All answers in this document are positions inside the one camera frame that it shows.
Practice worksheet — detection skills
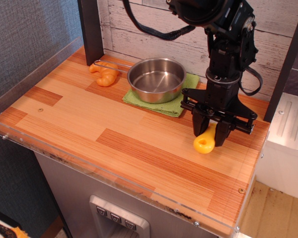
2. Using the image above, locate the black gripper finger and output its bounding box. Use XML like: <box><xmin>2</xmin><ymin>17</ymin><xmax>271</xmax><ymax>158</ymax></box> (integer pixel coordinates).
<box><xmin>192</xmin><ymin>109</ymin><xmax>210</xmax><ymax>136</ymax></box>
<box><xmin>215</xmin><ymin>120</ymin><xmax>236</xmax><ymax>147</ymax></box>

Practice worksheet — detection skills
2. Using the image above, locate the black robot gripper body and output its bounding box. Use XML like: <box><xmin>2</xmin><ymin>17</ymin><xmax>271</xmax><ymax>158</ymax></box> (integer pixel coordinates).
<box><xmin>181</xmin><ymin>69</ymin><xmax>257</xmax><ymax>134</ymax></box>

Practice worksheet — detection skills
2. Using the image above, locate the yellow handled toy knife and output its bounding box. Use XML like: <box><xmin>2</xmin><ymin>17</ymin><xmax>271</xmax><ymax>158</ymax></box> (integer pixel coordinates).
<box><xmin>193</xmin><ymin>123</ymin><xmax>217</xmax><ymax>154</ymax></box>

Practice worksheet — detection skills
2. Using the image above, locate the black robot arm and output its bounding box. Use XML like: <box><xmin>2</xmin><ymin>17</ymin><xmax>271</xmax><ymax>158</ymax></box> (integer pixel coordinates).
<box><xmin>168</xmin><ymin>0</ymin><xmax>258</xmax><ymax>147</ymax></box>

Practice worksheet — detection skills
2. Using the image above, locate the green towel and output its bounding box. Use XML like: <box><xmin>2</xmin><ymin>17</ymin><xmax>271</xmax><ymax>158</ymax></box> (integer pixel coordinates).
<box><xmin>123</xmin><ymin>73</ymin><xmax>200</xmax><ymax>118</ymax></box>

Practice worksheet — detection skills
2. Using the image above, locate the stainless steel pot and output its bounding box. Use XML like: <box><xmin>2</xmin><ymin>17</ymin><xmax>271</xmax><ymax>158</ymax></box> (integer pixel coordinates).
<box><xmin>93</xmin><ymin>58</ymin><xmax>187</xmax><ymax>104</ymax></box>

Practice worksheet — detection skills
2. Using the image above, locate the white toy sink counter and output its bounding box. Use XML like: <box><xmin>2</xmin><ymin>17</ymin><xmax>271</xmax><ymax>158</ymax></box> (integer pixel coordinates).
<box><xmin>255</xmin><ymin>93</ymin><xmax>298</xmax><ymax>198</ymax></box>

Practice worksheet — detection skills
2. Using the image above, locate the orange toy croissant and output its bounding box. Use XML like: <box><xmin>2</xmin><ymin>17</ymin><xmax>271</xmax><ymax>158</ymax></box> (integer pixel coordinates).
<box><xmin>89</xmin><ymin>62</ymin><xmax>119</xmax><ymax>87</ymax></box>

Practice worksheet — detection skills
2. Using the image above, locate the silver dispenser button panel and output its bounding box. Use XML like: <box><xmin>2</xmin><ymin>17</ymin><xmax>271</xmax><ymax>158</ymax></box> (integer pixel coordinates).
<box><xmin>89</xmin><ymin>195</ymin><xmax>150</xmax><ymax>238</ymax></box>

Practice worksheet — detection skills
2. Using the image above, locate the silver toy fridge cabinet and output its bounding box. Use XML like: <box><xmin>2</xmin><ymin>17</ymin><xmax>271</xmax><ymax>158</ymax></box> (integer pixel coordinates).
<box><xmin>35</xmin><ymin>153</ymin><xmax>214</xmax><ymax>238</ymax></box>

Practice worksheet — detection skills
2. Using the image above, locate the clear acrylic table guard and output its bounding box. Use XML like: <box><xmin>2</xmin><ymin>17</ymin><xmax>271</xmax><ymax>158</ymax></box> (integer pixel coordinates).
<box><xmin>0</xmin><ymin>37</ymin><xmax>268</xmax><ymax>237</ymax></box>

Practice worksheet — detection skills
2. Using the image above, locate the orange cloth object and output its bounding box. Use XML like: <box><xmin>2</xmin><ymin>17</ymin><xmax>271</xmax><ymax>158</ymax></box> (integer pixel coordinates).
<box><xmin>11</xmin><ymin>227</ymin><xmax>29</xmax><ymax>238</ymax></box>

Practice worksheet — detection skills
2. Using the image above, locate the dark right frame post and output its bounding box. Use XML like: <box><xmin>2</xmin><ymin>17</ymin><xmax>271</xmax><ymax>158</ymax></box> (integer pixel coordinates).
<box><xmin>264</xmin><ymin>24</ymin><xmax>298</xmax><ymax>122</ymax></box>

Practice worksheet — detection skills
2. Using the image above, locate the dark frame post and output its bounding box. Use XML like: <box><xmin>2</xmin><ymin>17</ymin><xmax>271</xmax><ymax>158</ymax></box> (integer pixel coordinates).
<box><xmin>77</xmin><ymin>0</ymin><xmax>104</xmax><ymax>66</ymax></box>
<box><xmin>264</xmin><ymin>24</ymin><xmax>298</xmax><ymax>122</ymax></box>

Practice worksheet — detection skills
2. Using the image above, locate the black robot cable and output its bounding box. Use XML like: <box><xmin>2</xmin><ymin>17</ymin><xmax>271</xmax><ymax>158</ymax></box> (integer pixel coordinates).
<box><xmin>122</xmin><ymin>0</ymin><xmax>263</xmax><ymax>97</ymax></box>

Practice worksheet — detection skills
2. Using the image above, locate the dark left frame post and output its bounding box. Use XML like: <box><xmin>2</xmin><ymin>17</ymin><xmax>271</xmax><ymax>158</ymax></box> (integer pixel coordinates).
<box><xmin>77</xmin><ymin>0</ymin><xmax>104</xmax><ymax>66</ymax></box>

